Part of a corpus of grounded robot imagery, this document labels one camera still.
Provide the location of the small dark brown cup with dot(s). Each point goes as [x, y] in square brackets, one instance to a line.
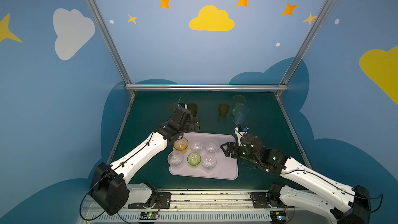
[223, 110]

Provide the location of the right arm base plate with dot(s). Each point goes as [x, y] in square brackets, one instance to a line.
[262, 199]

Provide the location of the tall pale green glass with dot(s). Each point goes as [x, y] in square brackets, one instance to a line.
[237, 99]

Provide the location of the right aluminium frame post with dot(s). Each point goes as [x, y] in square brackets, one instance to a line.
[310, 36]

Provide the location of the aluminium frame post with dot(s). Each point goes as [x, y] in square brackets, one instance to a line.
[310, 36]
[92, 4]

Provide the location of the clear faceted glass back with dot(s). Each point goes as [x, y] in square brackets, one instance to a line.
[212, 146]

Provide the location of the right green circuit board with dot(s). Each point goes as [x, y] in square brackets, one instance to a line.
[278, 217]

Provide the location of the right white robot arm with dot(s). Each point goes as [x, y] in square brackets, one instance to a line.
[340, 203]

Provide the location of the back horizontal aluminium bar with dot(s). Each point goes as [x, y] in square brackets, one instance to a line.
[206, 87]

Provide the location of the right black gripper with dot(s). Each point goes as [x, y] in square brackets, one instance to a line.
[233, 149]

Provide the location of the lilac plastic tray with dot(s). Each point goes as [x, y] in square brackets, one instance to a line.
[226, 168]

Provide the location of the tall pale blue glass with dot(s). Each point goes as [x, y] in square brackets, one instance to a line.
[241, 113]

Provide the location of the aluminium front rail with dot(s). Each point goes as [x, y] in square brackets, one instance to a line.
[201, 207]

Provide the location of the dark brown textured cup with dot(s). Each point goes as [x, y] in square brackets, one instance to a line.
[193, 108]

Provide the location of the amber faceted glass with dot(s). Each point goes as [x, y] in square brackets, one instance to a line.
[181, 145]

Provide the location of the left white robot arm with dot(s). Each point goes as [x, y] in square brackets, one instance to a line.
[109, 183]

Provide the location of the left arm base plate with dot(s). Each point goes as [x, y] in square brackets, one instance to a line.
[160, 200]

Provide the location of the clear faceted glass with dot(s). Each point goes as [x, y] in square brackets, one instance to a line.
[212, 146]
[208, 163]
[175, 159]
[196, 146]

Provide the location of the left green circuit board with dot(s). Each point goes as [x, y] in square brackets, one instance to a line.
[149, 216]

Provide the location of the left aluminium frame post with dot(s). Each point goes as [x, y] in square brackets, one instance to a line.
[92, 4]

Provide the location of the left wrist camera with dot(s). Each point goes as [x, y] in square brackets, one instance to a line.
[181, 115]

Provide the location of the green faceted glass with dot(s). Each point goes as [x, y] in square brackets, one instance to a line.
[194, 159]

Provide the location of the green circuit board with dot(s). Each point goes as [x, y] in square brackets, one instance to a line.
[278, 217]
[149, 216]

